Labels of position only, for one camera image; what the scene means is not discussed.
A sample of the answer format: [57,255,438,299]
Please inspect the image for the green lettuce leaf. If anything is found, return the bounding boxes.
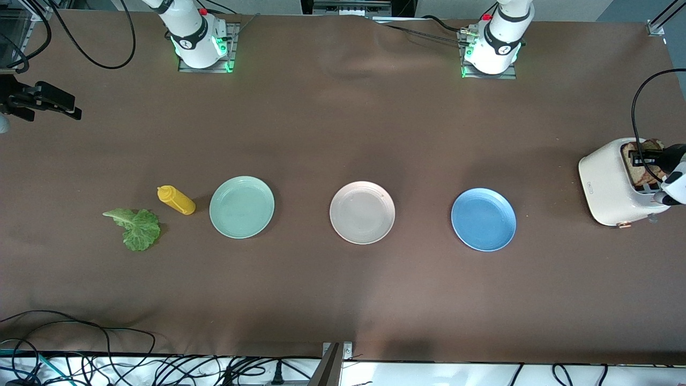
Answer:
[102,208,162,252]

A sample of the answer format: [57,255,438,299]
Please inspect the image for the blue plate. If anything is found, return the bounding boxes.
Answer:
[450,187,518,253]

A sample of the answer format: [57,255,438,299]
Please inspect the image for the mint green plate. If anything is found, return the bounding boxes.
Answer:
[208,175,275,240]

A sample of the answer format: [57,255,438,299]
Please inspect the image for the beige plate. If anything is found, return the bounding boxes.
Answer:
[329,181,396,246]

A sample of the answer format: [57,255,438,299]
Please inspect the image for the cream white toaster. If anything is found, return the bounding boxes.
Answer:
[578,137,674,228]

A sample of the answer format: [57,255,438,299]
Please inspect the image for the metal equipment rack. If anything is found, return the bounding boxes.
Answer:
[0,0,54,73]

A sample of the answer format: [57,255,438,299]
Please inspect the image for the yellow mustard squeeze bottle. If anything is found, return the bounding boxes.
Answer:
[156,185,197,216]

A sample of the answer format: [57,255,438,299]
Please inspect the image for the black electronics box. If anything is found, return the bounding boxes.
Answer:
[300,0,419,19]

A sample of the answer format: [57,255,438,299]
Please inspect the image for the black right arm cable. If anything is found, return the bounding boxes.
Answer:
[47,0,138,70]

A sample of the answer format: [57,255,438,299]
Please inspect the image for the black rack cable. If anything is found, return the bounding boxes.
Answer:
[0,0,54,76]

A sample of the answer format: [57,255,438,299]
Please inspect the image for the aluminium frame profile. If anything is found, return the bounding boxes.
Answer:
[646,0,686,37]

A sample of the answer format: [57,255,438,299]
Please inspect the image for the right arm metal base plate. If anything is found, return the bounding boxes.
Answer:
[178,23,237,73]

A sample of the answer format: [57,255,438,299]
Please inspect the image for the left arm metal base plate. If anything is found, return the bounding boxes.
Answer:
[460,27,518,80]

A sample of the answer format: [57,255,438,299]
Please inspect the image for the black braided cable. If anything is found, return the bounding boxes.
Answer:
[383,23,467,44]

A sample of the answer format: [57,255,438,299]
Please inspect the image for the teal floor cable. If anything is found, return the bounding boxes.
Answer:
[0,348,59,384]

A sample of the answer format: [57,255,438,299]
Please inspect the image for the grey metal bracket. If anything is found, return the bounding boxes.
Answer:
[320,341,354,386]

